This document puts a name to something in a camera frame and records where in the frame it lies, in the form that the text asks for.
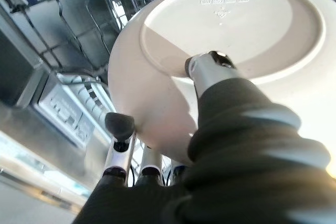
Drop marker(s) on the open dishwasher door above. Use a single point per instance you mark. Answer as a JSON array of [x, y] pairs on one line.
[[65, 119]]

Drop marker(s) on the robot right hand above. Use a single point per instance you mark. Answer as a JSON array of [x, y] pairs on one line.
[[249, 169]]

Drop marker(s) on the beige round plate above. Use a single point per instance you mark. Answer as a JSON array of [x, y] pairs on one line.
[[223, 19]]

